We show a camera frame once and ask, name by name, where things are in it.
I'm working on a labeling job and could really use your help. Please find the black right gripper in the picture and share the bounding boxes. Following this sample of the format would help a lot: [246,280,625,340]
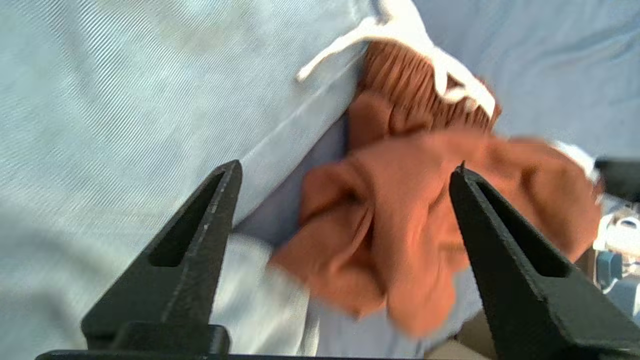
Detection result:
[595,157,640,203]

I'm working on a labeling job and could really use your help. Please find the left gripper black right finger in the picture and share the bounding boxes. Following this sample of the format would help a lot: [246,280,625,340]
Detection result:
[448,161,640,358]

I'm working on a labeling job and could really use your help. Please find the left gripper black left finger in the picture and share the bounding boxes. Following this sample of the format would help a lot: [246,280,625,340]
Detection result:
[81,160,243,355]

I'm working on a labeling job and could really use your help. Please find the rust brown shorts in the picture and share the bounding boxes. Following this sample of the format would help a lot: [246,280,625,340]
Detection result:
[270,0,606,338]

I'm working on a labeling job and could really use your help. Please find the light blue denim shorts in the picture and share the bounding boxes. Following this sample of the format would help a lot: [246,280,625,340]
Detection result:
[0,0,386,357]

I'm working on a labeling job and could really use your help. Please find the blue-grey charger box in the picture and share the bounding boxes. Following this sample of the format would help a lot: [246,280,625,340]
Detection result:
[596,250,623,291]

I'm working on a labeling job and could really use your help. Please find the light blue padded furniture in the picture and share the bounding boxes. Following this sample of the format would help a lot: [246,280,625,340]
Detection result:
[605,277,640,326]

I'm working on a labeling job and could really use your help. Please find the blue bed cover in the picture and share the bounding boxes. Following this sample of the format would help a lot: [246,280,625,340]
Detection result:
[232,0,640,358]

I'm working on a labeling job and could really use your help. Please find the white object with handle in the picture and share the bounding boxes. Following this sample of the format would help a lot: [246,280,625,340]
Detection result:
[592,212,640,258]

